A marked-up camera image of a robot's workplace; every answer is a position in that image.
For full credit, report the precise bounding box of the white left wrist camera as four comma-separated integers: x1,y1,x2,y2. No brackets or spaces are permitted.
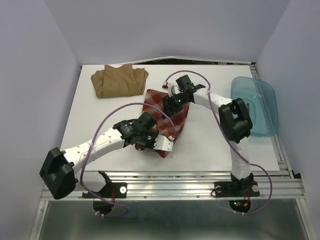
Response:
153,134,174,152

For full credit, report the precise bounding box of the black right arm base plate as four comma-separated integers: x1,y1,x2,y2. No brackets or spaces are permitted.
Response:
211,181,260,198

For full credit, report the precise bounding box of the aluminium table frame rail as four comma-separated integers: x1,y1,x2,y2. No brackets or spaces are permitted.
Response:
29,62,311,240

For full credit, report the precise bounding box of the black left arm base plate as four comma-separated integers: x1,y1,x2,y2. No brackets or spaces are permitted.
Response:
93,182,128,199

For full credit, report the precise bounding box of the tan brown skirt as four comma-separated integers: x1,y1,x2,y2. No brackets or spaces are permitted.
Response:
90,63,149,99

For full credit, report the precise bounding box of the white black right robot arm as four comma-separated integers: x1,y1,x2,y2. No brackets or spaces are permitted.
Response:
162,74,255,198

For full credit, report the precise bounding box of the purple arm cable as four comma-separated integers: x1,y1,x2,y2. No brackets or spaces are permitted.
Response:
79,102,177,218
162,70,274,216

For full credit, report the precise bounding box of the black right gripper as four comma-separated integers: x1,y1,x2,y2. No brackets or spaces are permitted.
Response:
161,91,190,119

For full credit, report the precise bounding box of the teal plastic basket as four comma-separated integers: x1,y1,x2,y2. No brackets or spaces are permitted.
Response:
230,76,279,137

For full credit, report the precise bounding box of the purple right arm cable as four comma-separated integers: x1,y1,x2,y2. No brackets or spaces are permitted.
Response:
162,70,274,216

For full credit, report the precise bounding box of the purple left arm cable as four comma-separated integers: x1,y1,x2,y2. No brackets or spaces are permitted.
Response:
79,102,177,218

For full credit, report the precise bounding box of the red plaid skirt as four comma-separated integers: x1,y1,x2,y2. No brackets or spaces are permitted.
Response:
142,89,190,144

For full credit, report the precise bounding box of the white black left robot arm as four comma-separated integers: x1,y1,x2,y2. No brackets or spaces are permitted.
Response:
39,112,166,200

